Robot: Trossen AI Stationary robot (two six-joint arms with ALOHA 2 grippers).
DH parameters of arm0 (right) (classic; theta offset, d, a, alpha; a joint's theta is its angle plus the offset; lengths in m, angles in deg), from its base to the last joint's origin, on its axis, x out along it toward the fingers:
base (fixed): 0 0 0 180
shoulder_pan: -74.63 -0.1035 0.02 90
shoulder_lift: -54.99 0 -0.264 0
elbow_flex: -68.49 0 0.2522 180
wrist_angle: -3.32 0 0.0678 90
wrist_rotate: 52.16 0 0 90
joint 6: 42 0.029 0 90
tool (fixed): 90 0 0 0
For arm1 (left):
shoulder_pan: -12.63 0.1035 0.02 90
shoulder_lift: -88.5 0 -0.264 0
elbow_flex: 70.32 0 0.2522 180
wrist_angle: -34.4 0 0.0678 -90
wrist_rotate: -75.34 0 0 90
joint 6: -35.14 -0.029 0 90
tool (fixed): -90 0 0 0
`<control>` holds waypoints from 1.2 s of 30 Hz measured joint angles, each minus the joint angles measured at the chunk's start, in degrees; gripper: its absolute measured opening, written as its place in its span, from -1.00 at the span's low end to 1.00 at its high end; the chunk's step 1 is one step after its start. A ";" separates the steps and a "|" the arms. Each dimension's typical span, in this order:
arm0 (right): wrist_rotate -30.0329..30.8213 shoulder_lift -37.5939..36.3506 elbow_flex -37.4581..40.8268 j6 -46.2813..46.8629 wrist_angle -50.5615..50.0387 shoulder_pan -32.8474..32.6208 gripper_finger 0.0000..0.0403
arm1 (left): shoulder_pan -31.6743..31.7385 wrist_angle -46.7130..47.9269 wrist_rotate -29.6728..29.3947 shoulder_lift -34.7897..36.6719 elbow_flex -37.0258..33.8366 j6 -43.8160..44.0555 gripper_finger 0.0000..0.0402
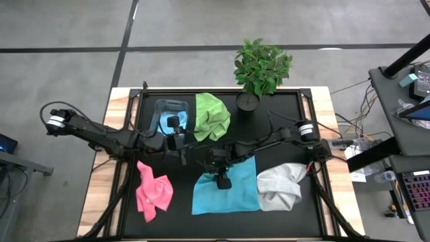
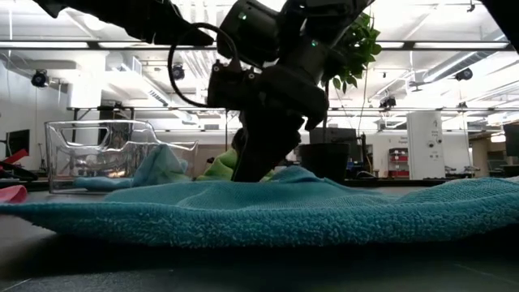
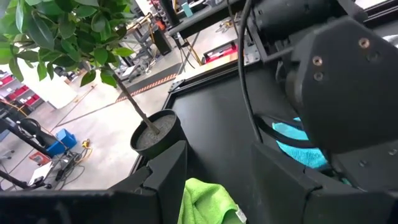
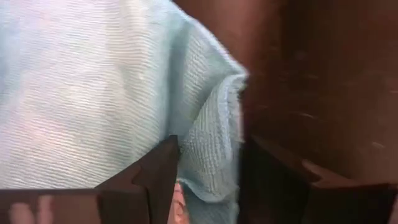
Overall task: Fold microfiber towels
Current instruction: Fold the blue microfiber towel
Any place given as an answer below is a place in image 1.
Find pink microfiber towel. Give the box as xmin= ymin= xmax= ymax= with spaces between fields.
xmin=135 ymin=160 xmax=174 ymax=223

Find white papers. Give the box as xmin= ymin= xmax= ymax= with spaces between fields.
xmin=344 ymin=147 xmax=368 ymax=184

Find black support bracket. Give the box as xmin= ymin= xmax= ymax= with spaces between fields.
xmin=345 ymin=136 xmax=401 ymax=173

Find grey power adapter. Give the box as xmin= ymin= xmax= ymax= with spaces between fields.
xmin=328 ymin=138 xmax=354 ymax=151

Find black device with blue light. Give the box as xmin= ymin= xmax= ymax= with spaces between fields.
xmin=0 ymin=133 xmax=19 ymax=155

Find black aluminium table frame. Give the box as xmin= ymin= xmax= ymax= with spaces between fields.
xmin=79 ymin=80 xmax=367 ymax=242

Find green microfiber towel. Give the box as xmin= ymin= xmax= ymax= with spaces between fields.
xmin=193 ymin=92 xmax=232 ymax=143

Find cyan microfiber towel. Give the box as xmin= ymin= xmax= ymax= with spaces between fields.
xmin=191 ymin=155 xmax=261 ymax=216

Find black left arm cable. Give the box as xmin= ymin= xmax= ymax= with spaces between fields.
xmin=39 ymin=101 xmax=135 ymax=135

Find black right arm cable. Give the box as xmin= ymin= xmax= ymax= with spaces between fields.
xmin=234 ymin=110 xmax=280 ymax=149

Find small teal box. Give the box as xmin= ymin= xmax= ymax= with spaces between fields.
xmin=398 ymin=73 xmax=419 ymax=89

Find clear plastic bin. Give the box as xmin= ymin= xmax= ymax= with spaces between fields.
xmin=147 ymin=98 xmax=190 ymax=145

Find clear plastic bottle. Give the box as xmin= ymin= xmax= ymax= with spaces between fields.
xmin=374 ymin=170 xmax=397 ymax=184

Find tablet with blue screen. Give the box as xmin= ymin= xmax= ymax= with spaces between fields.
xmin=398 ymin=99 xmax=430 ymax=122

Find black desk device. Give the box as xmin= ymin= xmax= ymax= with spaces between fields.
xmin=408 ymin=65 xmax=430 ymax=102

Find light blue microfiber towel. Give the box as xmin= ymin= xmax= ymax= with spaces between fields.
xmin=157 ymin=110 xmax=188 ymax=135

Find grey metal bench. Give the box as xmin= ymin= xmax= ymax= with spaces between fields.
xmin=0 ymin=151 xmax=54 ymax=242

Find black pole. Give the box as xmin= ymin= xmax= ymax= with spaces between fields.
xmin=382 ymin=33 xmax=430 ymax=79

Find green potted plant black pot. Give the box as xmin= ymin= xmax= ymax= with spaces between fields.
xmin=233 ymin=37 xmax=294 ymax=117

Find black keyboard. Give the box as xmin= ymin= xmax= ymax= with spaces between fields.
xmin=401 ymin=170 xmax=430 ymax=212

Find grey side desk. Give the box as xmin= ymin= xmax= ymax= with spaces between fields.
xmin=368 ymin=65 xmax=430 ymax=241

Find grey waffle microfiber towel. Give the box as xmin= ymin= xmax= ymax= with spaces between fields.
xmin=256 ymin=163 xmax=308 ymax=212

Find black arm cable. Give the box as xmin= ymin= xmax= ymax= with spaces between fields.
xmin=39 ymin=101 xmax=135 ymax=135
xmin=234 ymin=110 xmax=280 ymax=149

